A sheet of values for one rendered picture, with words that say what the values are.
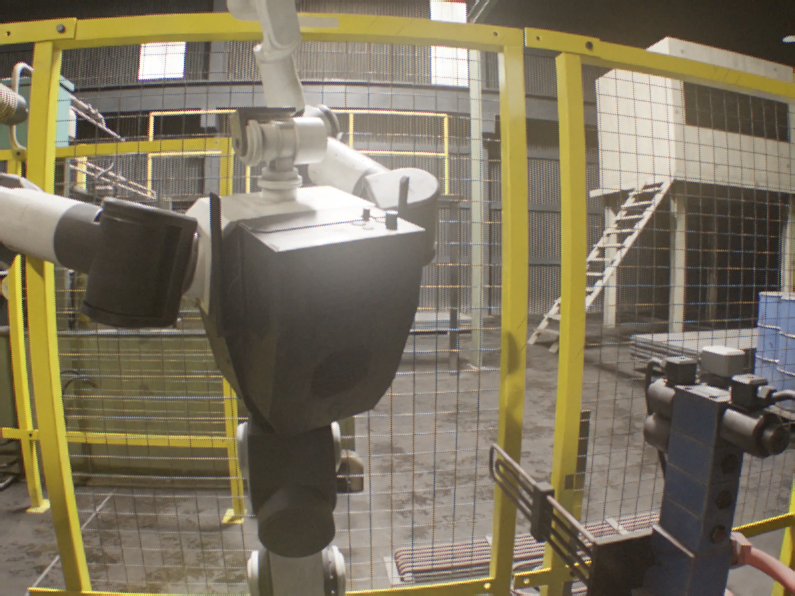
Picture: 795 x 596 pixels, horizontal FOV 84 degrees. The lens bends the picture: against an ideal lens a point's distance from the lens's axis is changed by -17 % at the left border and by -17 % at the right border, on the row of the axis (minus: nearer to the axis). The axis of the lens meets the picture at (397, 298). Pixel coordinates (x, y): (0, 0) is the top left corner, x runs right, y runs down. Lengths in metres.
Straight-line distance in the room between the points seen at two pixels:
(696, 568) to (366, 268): 0.50
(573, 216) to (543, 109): 11.52
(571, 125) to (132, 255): 1.05
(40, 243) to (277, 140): 0.34
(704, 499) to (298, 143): 0.65
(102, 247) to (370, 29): 0.85
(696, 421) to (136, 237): 0.65
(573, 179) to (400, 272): 0.77
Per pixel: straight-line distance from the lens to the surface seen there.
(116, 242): 0.65
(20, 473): 3.65
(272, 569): 1.10
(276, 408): 0.67
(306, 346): 0.61
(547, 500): 0.77
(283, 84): 0.97
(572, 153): 1.34
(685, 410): 0.60
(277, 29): 0.92
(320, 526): 0.78
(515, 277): 1.25
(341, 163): 0.91
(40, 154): 1.36
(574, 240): 1.32
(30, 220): 0.76
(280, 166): 0.73
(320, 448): 0.79
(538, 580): 1.55
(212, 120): 11.50
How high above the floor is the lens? 1.27
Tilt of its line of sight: 4 degrees down
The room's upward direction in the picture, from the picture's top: straight up
